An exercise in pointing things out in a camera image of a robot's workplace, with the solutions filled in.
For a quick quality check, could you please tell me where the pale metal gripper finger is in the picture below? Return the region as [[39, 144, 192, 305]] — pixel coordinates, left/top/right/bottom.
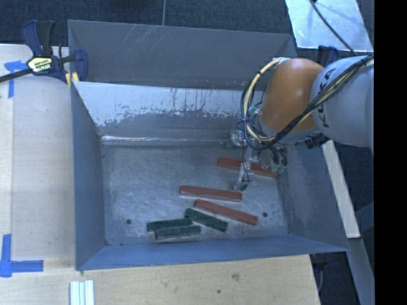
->
[[234, 163, 247, 191], [240, 169, 254, 193]]

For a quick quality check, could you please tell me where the red-brown flat block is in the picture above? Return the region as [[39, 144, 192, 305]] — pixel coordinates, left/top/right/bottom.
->
[[179, 184, 244, 203], [217, 156, 279, 179], [193, 198, 259, 226]]

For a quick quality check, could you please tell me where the dark green flat block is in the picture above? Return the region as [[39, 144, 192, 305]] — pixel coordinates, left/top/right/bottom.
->
[[146, 217, 194, 233], [184, 207, 230, 233], [154, 224, 202, 241]]

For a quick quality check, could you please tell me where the grey metal bin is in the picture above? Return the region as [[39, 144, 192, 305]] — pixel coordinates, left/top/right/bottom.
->
[[67, 19, 351, 271]]

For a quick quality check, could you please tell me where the pale wood board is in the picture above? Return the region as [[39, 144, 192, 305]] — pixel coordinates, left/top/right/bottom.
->
[[11, 73, 78, 262]]

